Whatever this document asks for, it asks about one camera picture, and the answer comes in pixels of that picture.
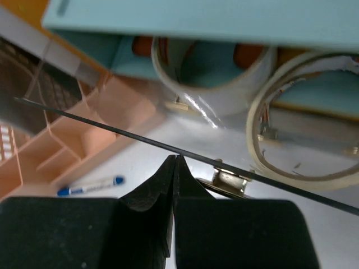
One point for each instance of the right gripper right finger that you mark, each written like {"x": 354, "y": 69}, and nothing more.
{"x": 238, "y": 233}

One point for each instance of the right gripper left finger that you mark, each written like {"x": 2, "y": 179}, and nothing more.
{"x": 133, "y": 231}

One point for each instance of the blue white marker pen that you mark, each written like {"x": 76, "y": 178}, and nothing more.
{"x": 107, "y": 182}

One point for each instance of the grey tape roll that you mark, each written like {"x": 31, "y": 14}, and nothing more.
{"x": 215, "y": 78}

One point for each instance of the orange folder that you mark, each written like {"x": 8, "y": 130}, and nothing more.
{"x": 21, "y": 24}

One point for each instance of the pink plastic file organizer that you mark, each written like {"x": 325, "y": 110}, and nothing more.
{"x": 42, "y": 151}

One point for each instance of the teal drawer cabinet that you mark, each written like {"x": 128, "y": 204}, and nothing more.
{"x": 119, "y": 35}

